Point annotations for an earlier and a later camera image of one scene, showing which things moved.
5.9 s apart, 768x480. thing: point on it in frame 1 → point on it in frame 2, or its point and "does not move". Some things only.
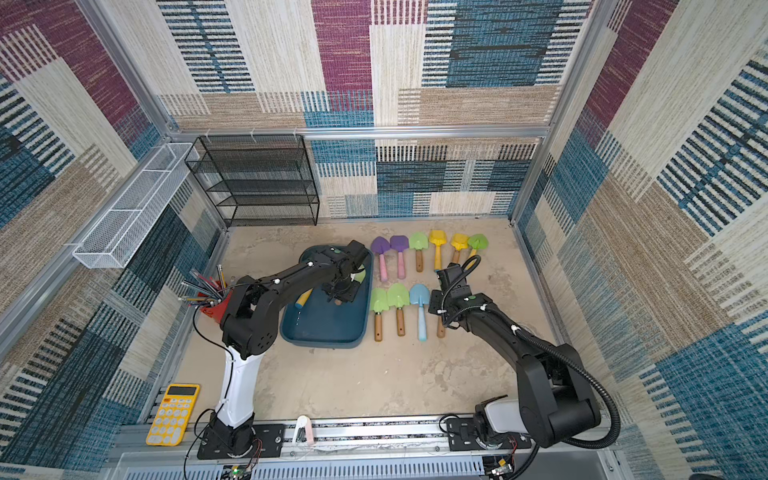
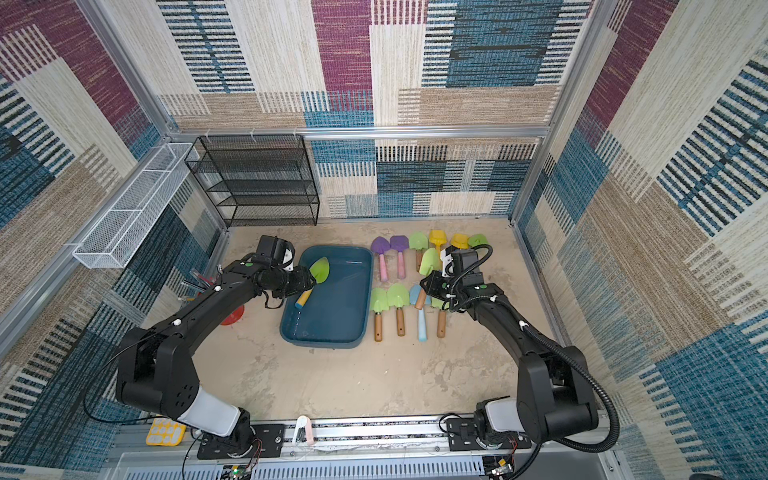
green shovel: x=441 y=331 does not move
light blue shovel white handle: x=420 y=294 does not move
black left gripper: x=349 y=299 → x=306 y=281
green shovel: x=398 y=296 does not move
